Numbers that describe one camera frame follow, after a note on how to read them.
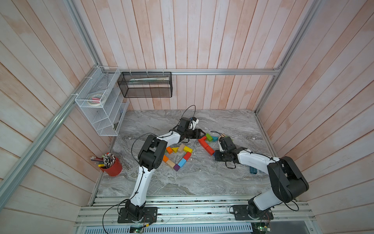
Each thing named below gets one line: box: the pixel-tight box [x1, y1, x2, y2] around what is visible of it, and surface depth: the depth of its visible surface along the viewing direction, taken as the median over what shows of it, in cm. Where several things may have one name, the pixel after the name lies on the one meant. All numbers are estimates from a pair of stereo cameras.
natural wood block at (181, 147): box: [178, 143, 186, 152], surface depth 100 cm
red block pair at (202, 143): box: [197, 136, 212, 151], surface depth 101 cm
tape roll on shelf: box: [87, 93, 104, 106], surface depth 75 cm
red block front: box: [183, 151, 192, 161], surface depth 97 cm
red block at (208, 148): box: [201, 142, 215, 156], surface depth 100 cm
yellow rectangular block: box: [183, 145, 194, 154], surface depth 98 cm
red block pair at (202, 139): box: [197, 136, 207, 143], surface depth 103 cm
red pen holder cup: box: [99, 157, 123, 177], surface depth 88 cm
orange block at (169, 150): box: [166, 146, 173, 155], surface depth 97 cm
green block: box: [205, 133, 214, 143], surface depth 103 cm
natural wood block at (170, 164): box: [165, 158, 176, 169], surface depth 92 cm
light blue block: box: [177, 157, 187, 169], surface depth 92 cm
